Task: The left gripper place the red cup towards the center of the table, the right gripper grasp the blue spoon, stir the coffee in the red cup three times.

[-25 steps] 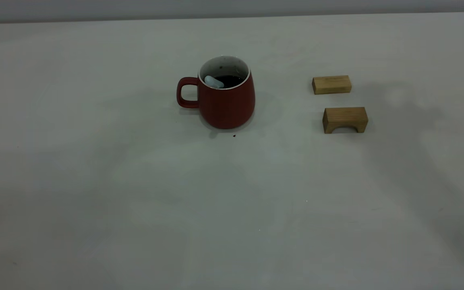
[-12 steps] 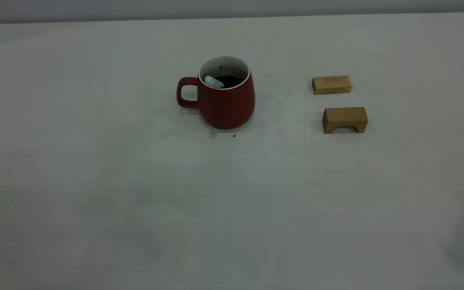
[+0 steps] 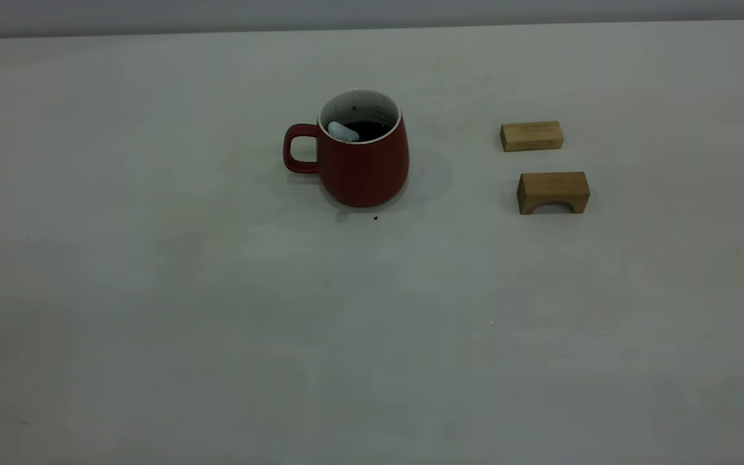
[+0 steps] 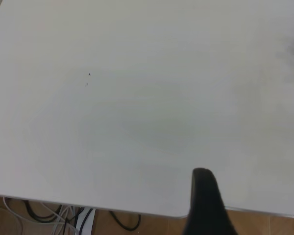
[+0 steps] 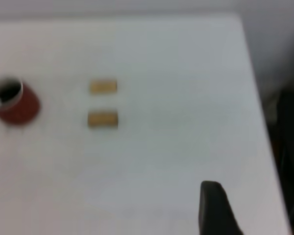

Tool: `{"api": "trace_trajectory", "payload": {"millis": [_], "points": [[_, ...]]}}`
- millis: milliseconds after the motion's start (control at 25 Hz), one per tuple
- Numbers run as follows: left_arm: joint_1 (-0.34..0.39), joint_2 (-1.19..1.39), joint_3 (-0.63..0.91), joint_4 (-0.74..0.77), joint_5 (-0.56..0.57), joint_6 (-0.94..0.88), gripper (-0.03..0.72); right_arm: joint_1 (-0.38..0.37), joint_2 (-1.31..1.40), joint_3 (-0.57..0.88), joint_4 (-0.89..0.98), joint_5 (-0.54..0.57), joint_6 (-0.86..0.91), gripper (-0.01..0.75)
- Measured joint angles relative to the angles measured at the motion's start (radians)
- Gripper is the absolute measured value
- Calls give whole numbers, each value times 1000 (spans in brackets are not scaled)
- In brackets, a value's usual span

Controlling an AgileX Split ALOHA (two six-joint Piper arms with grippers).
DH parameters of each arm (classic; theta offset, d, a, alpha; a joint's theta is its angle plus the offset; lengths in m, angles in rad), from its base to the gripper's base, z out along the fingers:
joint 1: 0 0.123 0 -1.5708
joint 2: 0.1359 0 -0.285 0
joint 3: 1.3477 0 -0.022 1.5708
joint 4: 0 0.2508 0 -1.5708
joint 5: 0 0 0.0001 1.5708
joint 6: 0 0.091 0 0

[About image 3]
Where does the spoon with light blue handle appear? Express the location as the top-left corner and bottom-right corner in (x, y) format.
(327, 120), (360, 143)

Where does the arched wooden block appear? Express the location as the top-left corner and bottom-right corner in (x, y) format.
(517, 171), (591, 216)

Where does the red ceramic cup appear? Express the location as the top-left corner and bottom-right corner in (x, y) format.
(282, 88), (410, 209)

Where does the flat rectangular wooden block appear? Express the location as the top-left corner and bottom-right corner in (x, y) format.
(500, 121), (564, 152)

